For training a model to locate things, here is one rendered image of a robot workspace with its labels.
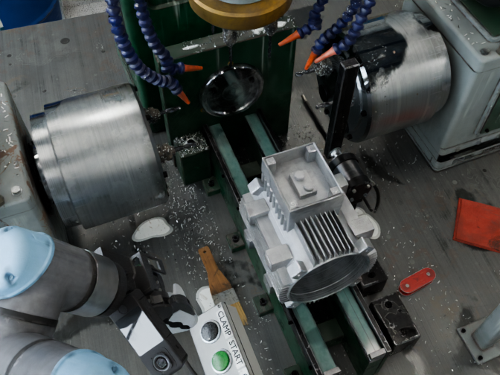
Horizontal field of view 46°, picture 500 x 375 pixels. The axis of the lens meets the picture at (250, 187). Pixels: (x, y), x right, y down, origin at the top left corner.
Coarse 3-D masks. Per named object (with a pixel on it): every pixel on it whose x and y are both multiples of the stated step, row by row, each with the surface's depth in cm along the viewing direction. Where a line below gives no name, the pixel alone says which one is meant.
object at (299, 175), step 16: (304, 144) 103; (288, 160) 104; (304, 160) 105; (320, 160) 102; (272, 176) 99; (288, 176) 103; (304, 176) 101; (320, 176) 103; (272, 192) 101; (288, 192) 101; (304, 192) 99; (320, 192) 101; (288, 208) 95; (304, 208) 96; (320, 208) 98; (336, 208) 100; (288, 224) 98
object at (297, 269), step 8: (256, 184) 105; (256, 192) 105; (360, 240) 98; (368, 240) 99; (360, 248) 98; (368, 248) 98; (296, 264) 96; (288, 272) 96; (296, 272) 95; (304, 272) 96; (360, 280) 109; (288, 304) 106; (296, 304) 106
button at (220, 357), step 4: (220, 352) 89; (224, 352) 89; (216, 356) 89; (220, 356) 88; (224, 356) 88; (228, 356) 88; (212, 360) 89; (216, 360) 89; (220, 360) 88; (224, 360) 88; (228, 360) 88; (212, 364) 89; (216, 364) 88; (220, 364) 88; (224, 364) 88; (228, 364) 88; (216, 368) 88; (220, 368) 88; (224, 368) 88
